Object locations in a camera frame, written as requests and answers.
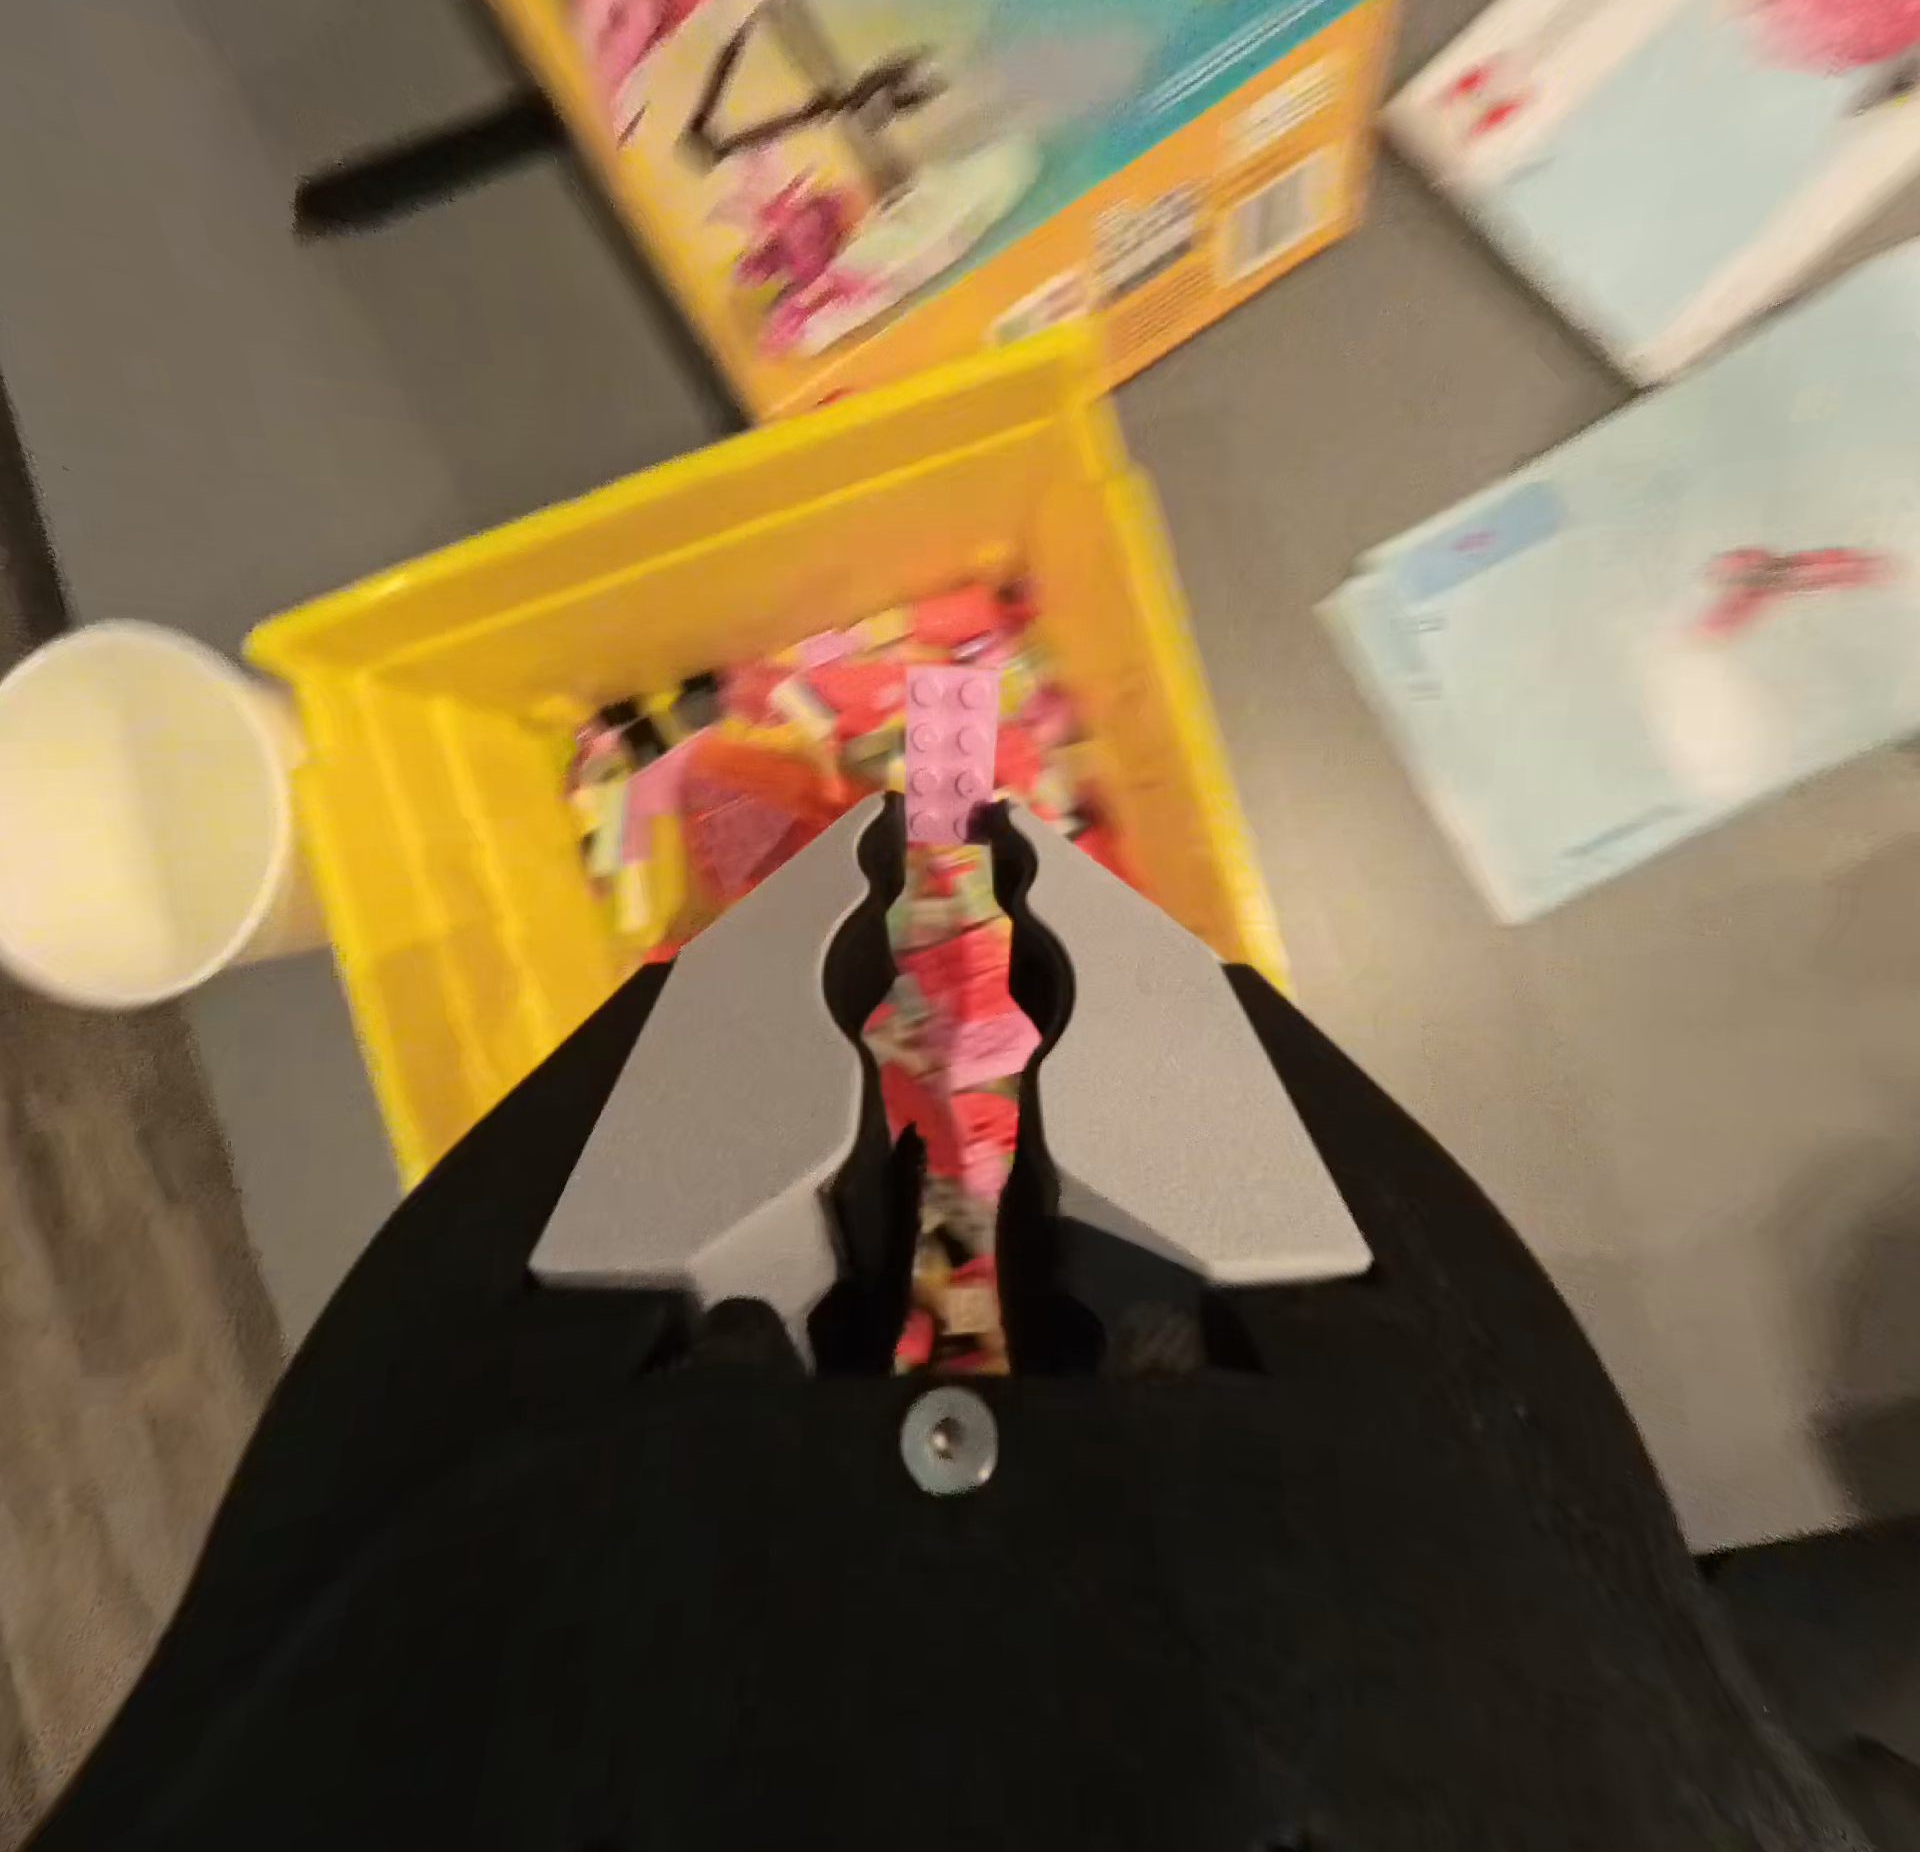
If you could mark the grey desk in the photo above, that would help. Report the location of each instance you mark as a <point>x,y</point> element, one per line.
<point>1501,1132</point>

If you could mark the closed instruction booklet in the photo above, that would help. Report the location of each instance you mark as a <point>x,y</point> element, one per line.
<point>1651,156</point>

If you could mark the pile of toy bricks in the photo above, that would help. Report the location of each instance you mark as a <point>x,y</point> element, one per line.
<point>751,817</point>

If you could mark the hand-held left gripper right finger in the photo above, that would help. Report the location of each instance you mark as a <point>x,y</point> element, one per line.
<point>1201,1132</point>

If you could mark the black bar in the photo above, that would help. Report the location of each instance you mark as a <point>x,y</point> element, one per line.
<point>419,172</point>

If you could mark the open light blue instruction booklet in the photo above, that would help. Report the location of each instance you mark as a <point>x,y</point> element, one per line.
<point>1651,682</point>

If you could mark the yellow plastic bin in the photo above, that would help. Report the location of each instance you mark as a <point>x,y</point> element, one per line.
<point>675,532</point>

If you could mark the long pink brick plate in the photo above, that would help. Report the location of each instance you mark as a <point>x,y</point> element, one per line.
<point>954,742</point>

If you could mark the yellow toy box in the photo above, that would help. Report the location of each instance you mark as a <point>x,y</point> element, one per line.
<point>976,113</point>

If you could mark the white paper cup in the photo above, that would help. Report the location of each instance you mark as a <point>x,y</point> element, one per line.
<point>136,817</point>

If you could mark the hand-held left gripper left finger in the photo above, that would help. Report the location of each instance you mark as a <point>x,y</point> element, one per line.
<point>707,1132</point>

